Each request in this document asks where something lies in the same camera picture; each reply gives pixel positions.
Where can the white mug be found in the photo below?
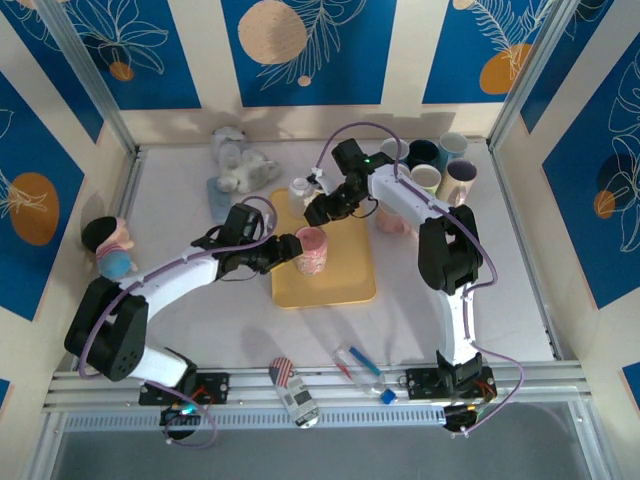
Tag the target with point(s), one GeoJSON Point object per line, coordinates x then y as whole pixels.
{"type": "Point", "coordinates": [299, 200]}

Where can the rose pink mug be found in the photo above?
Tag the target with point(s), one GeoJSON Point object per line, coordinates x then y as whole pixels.
{"type": "Point", "coordinates": [314, 255]}

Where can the light blue patterned mug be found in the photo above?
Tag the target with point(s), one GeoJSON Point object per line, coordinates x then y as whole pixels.
{"type": "Point", "coordinates": [389, 147]}

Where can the pale pink tall mug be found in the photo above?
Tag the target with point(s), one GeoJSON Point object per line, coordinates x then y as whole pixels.
{"type": "Point", "coordinates": [390, 222]}

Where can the dark blue mug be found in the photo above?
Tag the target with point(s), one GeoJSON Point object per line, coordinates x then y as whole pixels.
{"type": "Point", "coordinates": [424, 150]}

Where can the light green mug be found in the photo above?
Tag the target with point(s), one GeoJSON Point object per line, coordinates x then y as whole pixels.
{"type": "Point", "coordinates": [426, 177]}

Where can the grey mug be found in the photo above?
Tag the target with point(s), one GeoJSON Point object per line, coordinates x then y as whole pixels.
{"type": "Point", "coordinates": [462, 172]}

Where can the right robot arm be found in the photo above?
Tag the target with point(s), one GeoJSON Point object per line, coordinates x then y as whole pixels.
{"type": "Point", "coordinates": [405, 192]}

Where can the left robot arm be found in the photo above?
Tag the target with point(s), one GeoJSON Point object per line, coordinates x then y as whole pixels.
{"type": "Point", "coordinates": [170, 272]}

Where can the grey plush toy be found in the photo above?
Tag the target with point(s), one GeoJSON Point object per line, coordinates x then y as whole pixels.
{"type": "Point", "coordinates": [250, 170]}

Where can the yellow plastic tray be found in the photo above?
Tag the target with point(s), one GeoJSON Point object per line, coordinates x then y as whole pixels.
{"type": "Point", "coordinates": [340, 280]}

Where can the flag patterned pouch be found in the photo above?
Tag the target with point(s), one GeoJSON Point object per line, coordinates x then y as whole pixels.
{"type": "Point", "coordinates": [281, 372]}

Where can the red toothbrush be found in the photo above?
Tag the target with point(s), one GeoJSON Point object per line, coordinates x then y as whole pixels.
{"type": "Point", "coordinates": [344, 370]}

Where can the blue toothbrush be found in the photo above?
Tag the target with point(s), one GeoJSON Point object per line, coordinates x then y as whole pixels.
{"type": "Point", "coordinates": [365, 361]}

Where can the black-haired doll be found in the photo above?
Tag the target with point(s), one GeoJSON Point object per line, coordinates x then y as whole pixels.
{"type": "Point", "coordinates": [115, 260]}

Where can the white labelled can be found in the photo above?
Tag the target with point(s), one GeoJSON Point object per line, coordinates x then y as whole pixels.
{"type": "Point", "coordinates": [300, 400]}

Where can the clear plastic bottle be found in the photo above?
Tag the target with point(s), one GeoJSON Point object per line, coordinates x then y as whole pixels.
{"type": "Point", "coordinates": [367, 385]}

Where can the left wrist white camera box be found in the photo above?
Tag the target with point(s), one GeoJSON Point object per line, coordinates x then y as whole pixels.
{"type": "Point", "coordinates": [270, 224]}

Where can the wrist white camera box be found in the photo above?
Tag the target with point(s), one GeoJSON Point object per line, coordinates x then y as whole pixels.
{"type": "Point", "coordinates": [270, 224]}
{"type": "Point", "coordinates": [320, 182]}

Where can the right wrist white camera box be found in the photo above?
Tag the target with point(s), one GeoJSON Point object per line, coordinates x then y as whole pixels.
{"type": "Point", "coordinates": [320, 182]}

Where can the aluminium table side rail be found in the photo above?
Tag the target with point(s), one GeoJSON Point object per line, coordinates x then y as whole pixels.
{"type": "Point", "coordinates": [504, 172]}
{"type": "Point", "coordinates": [131, 180]}

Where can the aluminium mounting rail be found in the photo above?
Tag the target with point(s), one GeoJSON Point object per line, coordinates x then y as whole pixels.
{"type": "Point", "coordinates": [250, 387]}

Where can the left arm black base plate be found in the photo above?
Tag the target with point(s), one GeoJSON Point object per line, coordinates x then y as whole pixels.
{"type": "Point", "coordinates": [220, 389]}

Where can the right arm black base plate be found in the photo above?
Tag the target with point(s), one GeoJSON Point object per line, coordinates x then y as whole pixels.
{"type": "Point", "coordinates": [419, 384]}

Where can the aluminium frame post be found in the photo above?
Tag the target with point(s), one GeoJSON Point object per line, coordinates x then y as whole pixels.
{"type": "Point", "coordinates": [101, 95]}
{"type": "Point", "coordinates": [527, 75]}

